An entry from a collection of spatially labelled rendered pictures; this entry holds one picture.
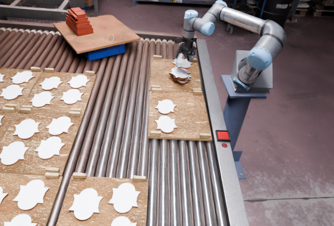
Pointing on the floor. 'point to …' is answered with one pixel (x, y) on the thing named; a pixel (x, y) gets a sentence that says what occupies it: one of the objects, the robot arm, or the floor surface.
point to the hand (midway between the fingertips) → (182, 62)
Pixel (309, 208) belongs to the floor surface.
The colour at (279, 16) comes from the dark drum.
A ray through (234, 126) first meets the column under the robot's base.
